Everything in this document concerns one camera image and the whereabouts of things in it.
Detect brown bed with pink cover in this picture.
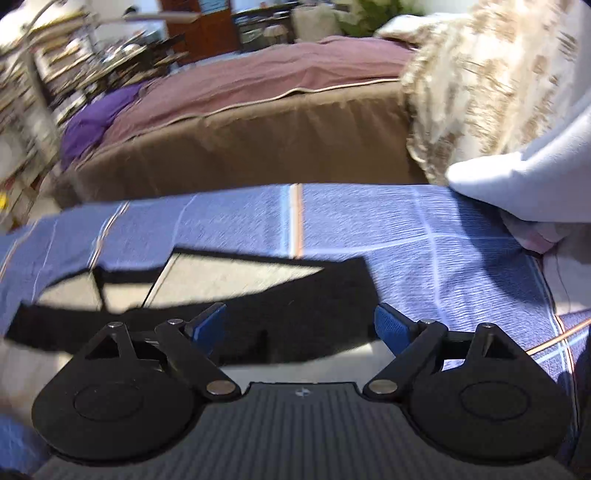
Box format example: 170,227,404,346
50,36,425,208

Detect cream and black sweater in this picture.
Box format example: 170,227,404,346
1,251,379,419

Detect white cloth pile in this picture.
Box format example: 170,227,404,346
446,94,590,315

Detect green potted plant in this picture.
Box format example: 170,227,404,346
339,0,426,38

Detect purple garment on bed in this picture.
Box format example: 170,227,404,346
60,82,144,171

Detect blue plaid table cloth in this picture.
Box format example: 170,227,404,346
0,183,591,471

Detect floral beige quilt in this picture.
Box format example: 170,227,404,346
376,1,590,185

